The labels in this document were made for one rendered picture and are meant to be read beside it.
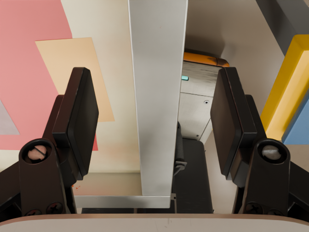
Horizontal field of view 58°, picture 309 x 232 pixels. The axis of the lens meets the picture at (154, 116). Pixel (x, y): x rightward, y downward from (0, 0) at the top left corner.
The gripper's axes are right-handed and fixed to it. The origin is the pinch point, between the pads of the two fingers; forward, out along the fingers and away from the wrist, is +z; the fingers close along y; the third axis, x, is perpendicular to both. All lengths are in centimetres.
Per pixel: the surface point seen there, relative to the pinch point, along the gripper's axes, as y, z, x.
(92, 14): -4.8, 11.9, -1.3
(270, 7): 17.5, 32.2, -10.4
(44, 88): -10.7, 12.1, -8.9
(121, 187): -4.4, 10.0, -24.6
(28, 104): -13.0, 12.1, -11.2
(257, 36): 48, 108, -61
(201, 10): 21, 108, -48
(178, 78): 1.8, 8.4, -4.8
